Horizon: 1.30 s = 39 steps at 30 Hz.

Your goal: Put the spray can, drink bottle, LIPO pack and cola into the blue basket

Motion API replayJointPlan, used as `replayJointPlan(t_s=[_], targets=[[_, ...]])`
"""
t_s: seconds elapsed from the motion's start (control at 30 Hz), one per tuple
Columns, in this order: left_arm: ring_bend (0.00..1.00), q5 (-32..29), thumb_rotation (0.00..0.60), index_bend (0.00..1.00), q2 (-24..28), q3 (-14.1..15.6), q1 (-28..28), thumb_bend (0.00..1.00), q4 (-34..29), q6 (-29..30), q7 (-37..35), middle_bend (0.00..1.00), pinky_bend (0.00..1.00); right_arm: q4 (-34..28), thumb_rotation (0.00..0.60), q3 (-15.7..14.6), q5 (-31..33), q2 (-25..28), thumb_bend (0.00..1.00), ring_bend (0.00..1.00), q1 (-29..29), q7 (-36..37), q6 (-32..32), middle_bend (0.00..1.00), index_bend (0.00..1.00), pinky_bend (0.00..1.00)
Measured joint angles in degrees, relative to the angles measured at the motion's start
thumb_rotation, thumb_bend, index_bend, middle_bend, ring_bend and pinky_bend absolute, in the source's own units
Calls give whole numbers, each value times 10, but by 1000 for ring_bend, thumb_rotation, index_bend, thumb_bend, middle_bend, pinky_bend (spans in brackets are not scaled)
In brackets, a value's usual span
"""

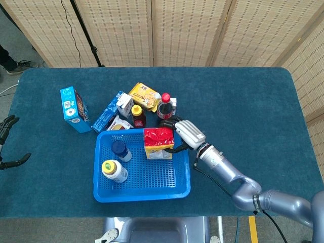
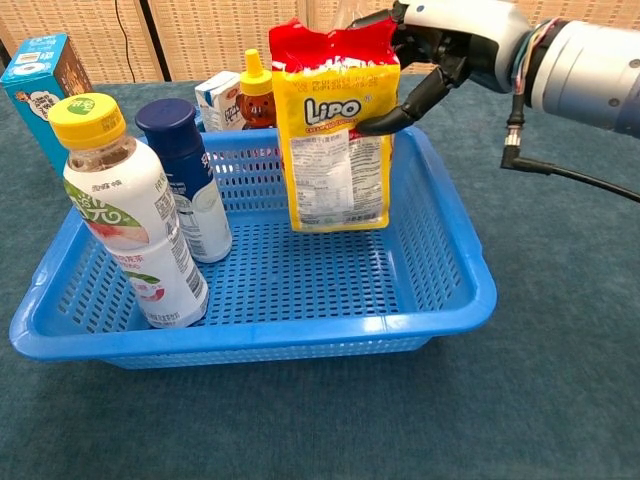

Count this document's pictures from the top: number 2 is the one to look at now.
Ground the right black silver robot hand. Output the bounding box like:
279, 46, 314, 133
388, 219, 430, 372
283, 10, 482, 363
347, 0, 534, 137

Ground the yellow red Lipo biscuit bag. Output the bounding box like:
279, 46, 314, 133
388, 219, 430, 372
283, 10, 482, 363
268, 18, 403, 234

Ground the blue-capped white bottle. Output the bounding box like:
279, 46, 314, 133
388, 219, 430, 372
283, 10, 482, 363
134, 97, 234, 265

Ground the tea bottle with yellow cap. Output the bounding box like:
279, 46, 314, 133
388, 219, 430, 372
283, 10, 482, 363
48, 92, 210, 330

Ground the blue perforated plastic basket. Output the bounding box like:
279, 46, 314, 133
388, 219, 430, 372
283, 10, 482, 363
8, 124, 500, 370

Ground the honey bear bottle, yellow cap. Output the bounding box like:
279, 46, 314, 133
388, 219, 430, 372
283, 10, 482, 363
235, 48, 279, 130

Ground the bamboo folding screen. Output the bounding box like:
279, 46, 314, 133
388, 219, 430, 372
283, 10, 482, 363
0, 0, 640, 84

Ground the white milk carton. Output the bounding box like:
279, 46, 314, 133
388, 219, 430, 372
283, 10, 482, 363
194, 70, 246, 132

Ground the dark teal table cloth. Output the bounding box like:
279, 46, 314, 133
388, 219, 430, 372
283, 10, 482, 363
0, 67, 640, 480

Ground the black tripod pole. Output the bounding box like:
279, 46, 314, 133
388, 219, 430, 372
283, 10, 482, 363
137, 0, 174, 84

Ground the blue cardboard box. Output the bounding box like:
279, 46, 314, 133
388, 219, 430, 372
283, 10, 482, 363
0, 32, 95, 179

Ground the black wrist cable with plug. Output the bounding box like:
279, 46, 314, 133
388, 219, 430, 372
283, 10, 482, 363
501, 89, 640, 204

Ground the thin black hanging cable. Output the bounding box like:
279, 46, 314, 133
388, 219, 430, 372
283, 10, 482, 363
113, 0, 136, 84

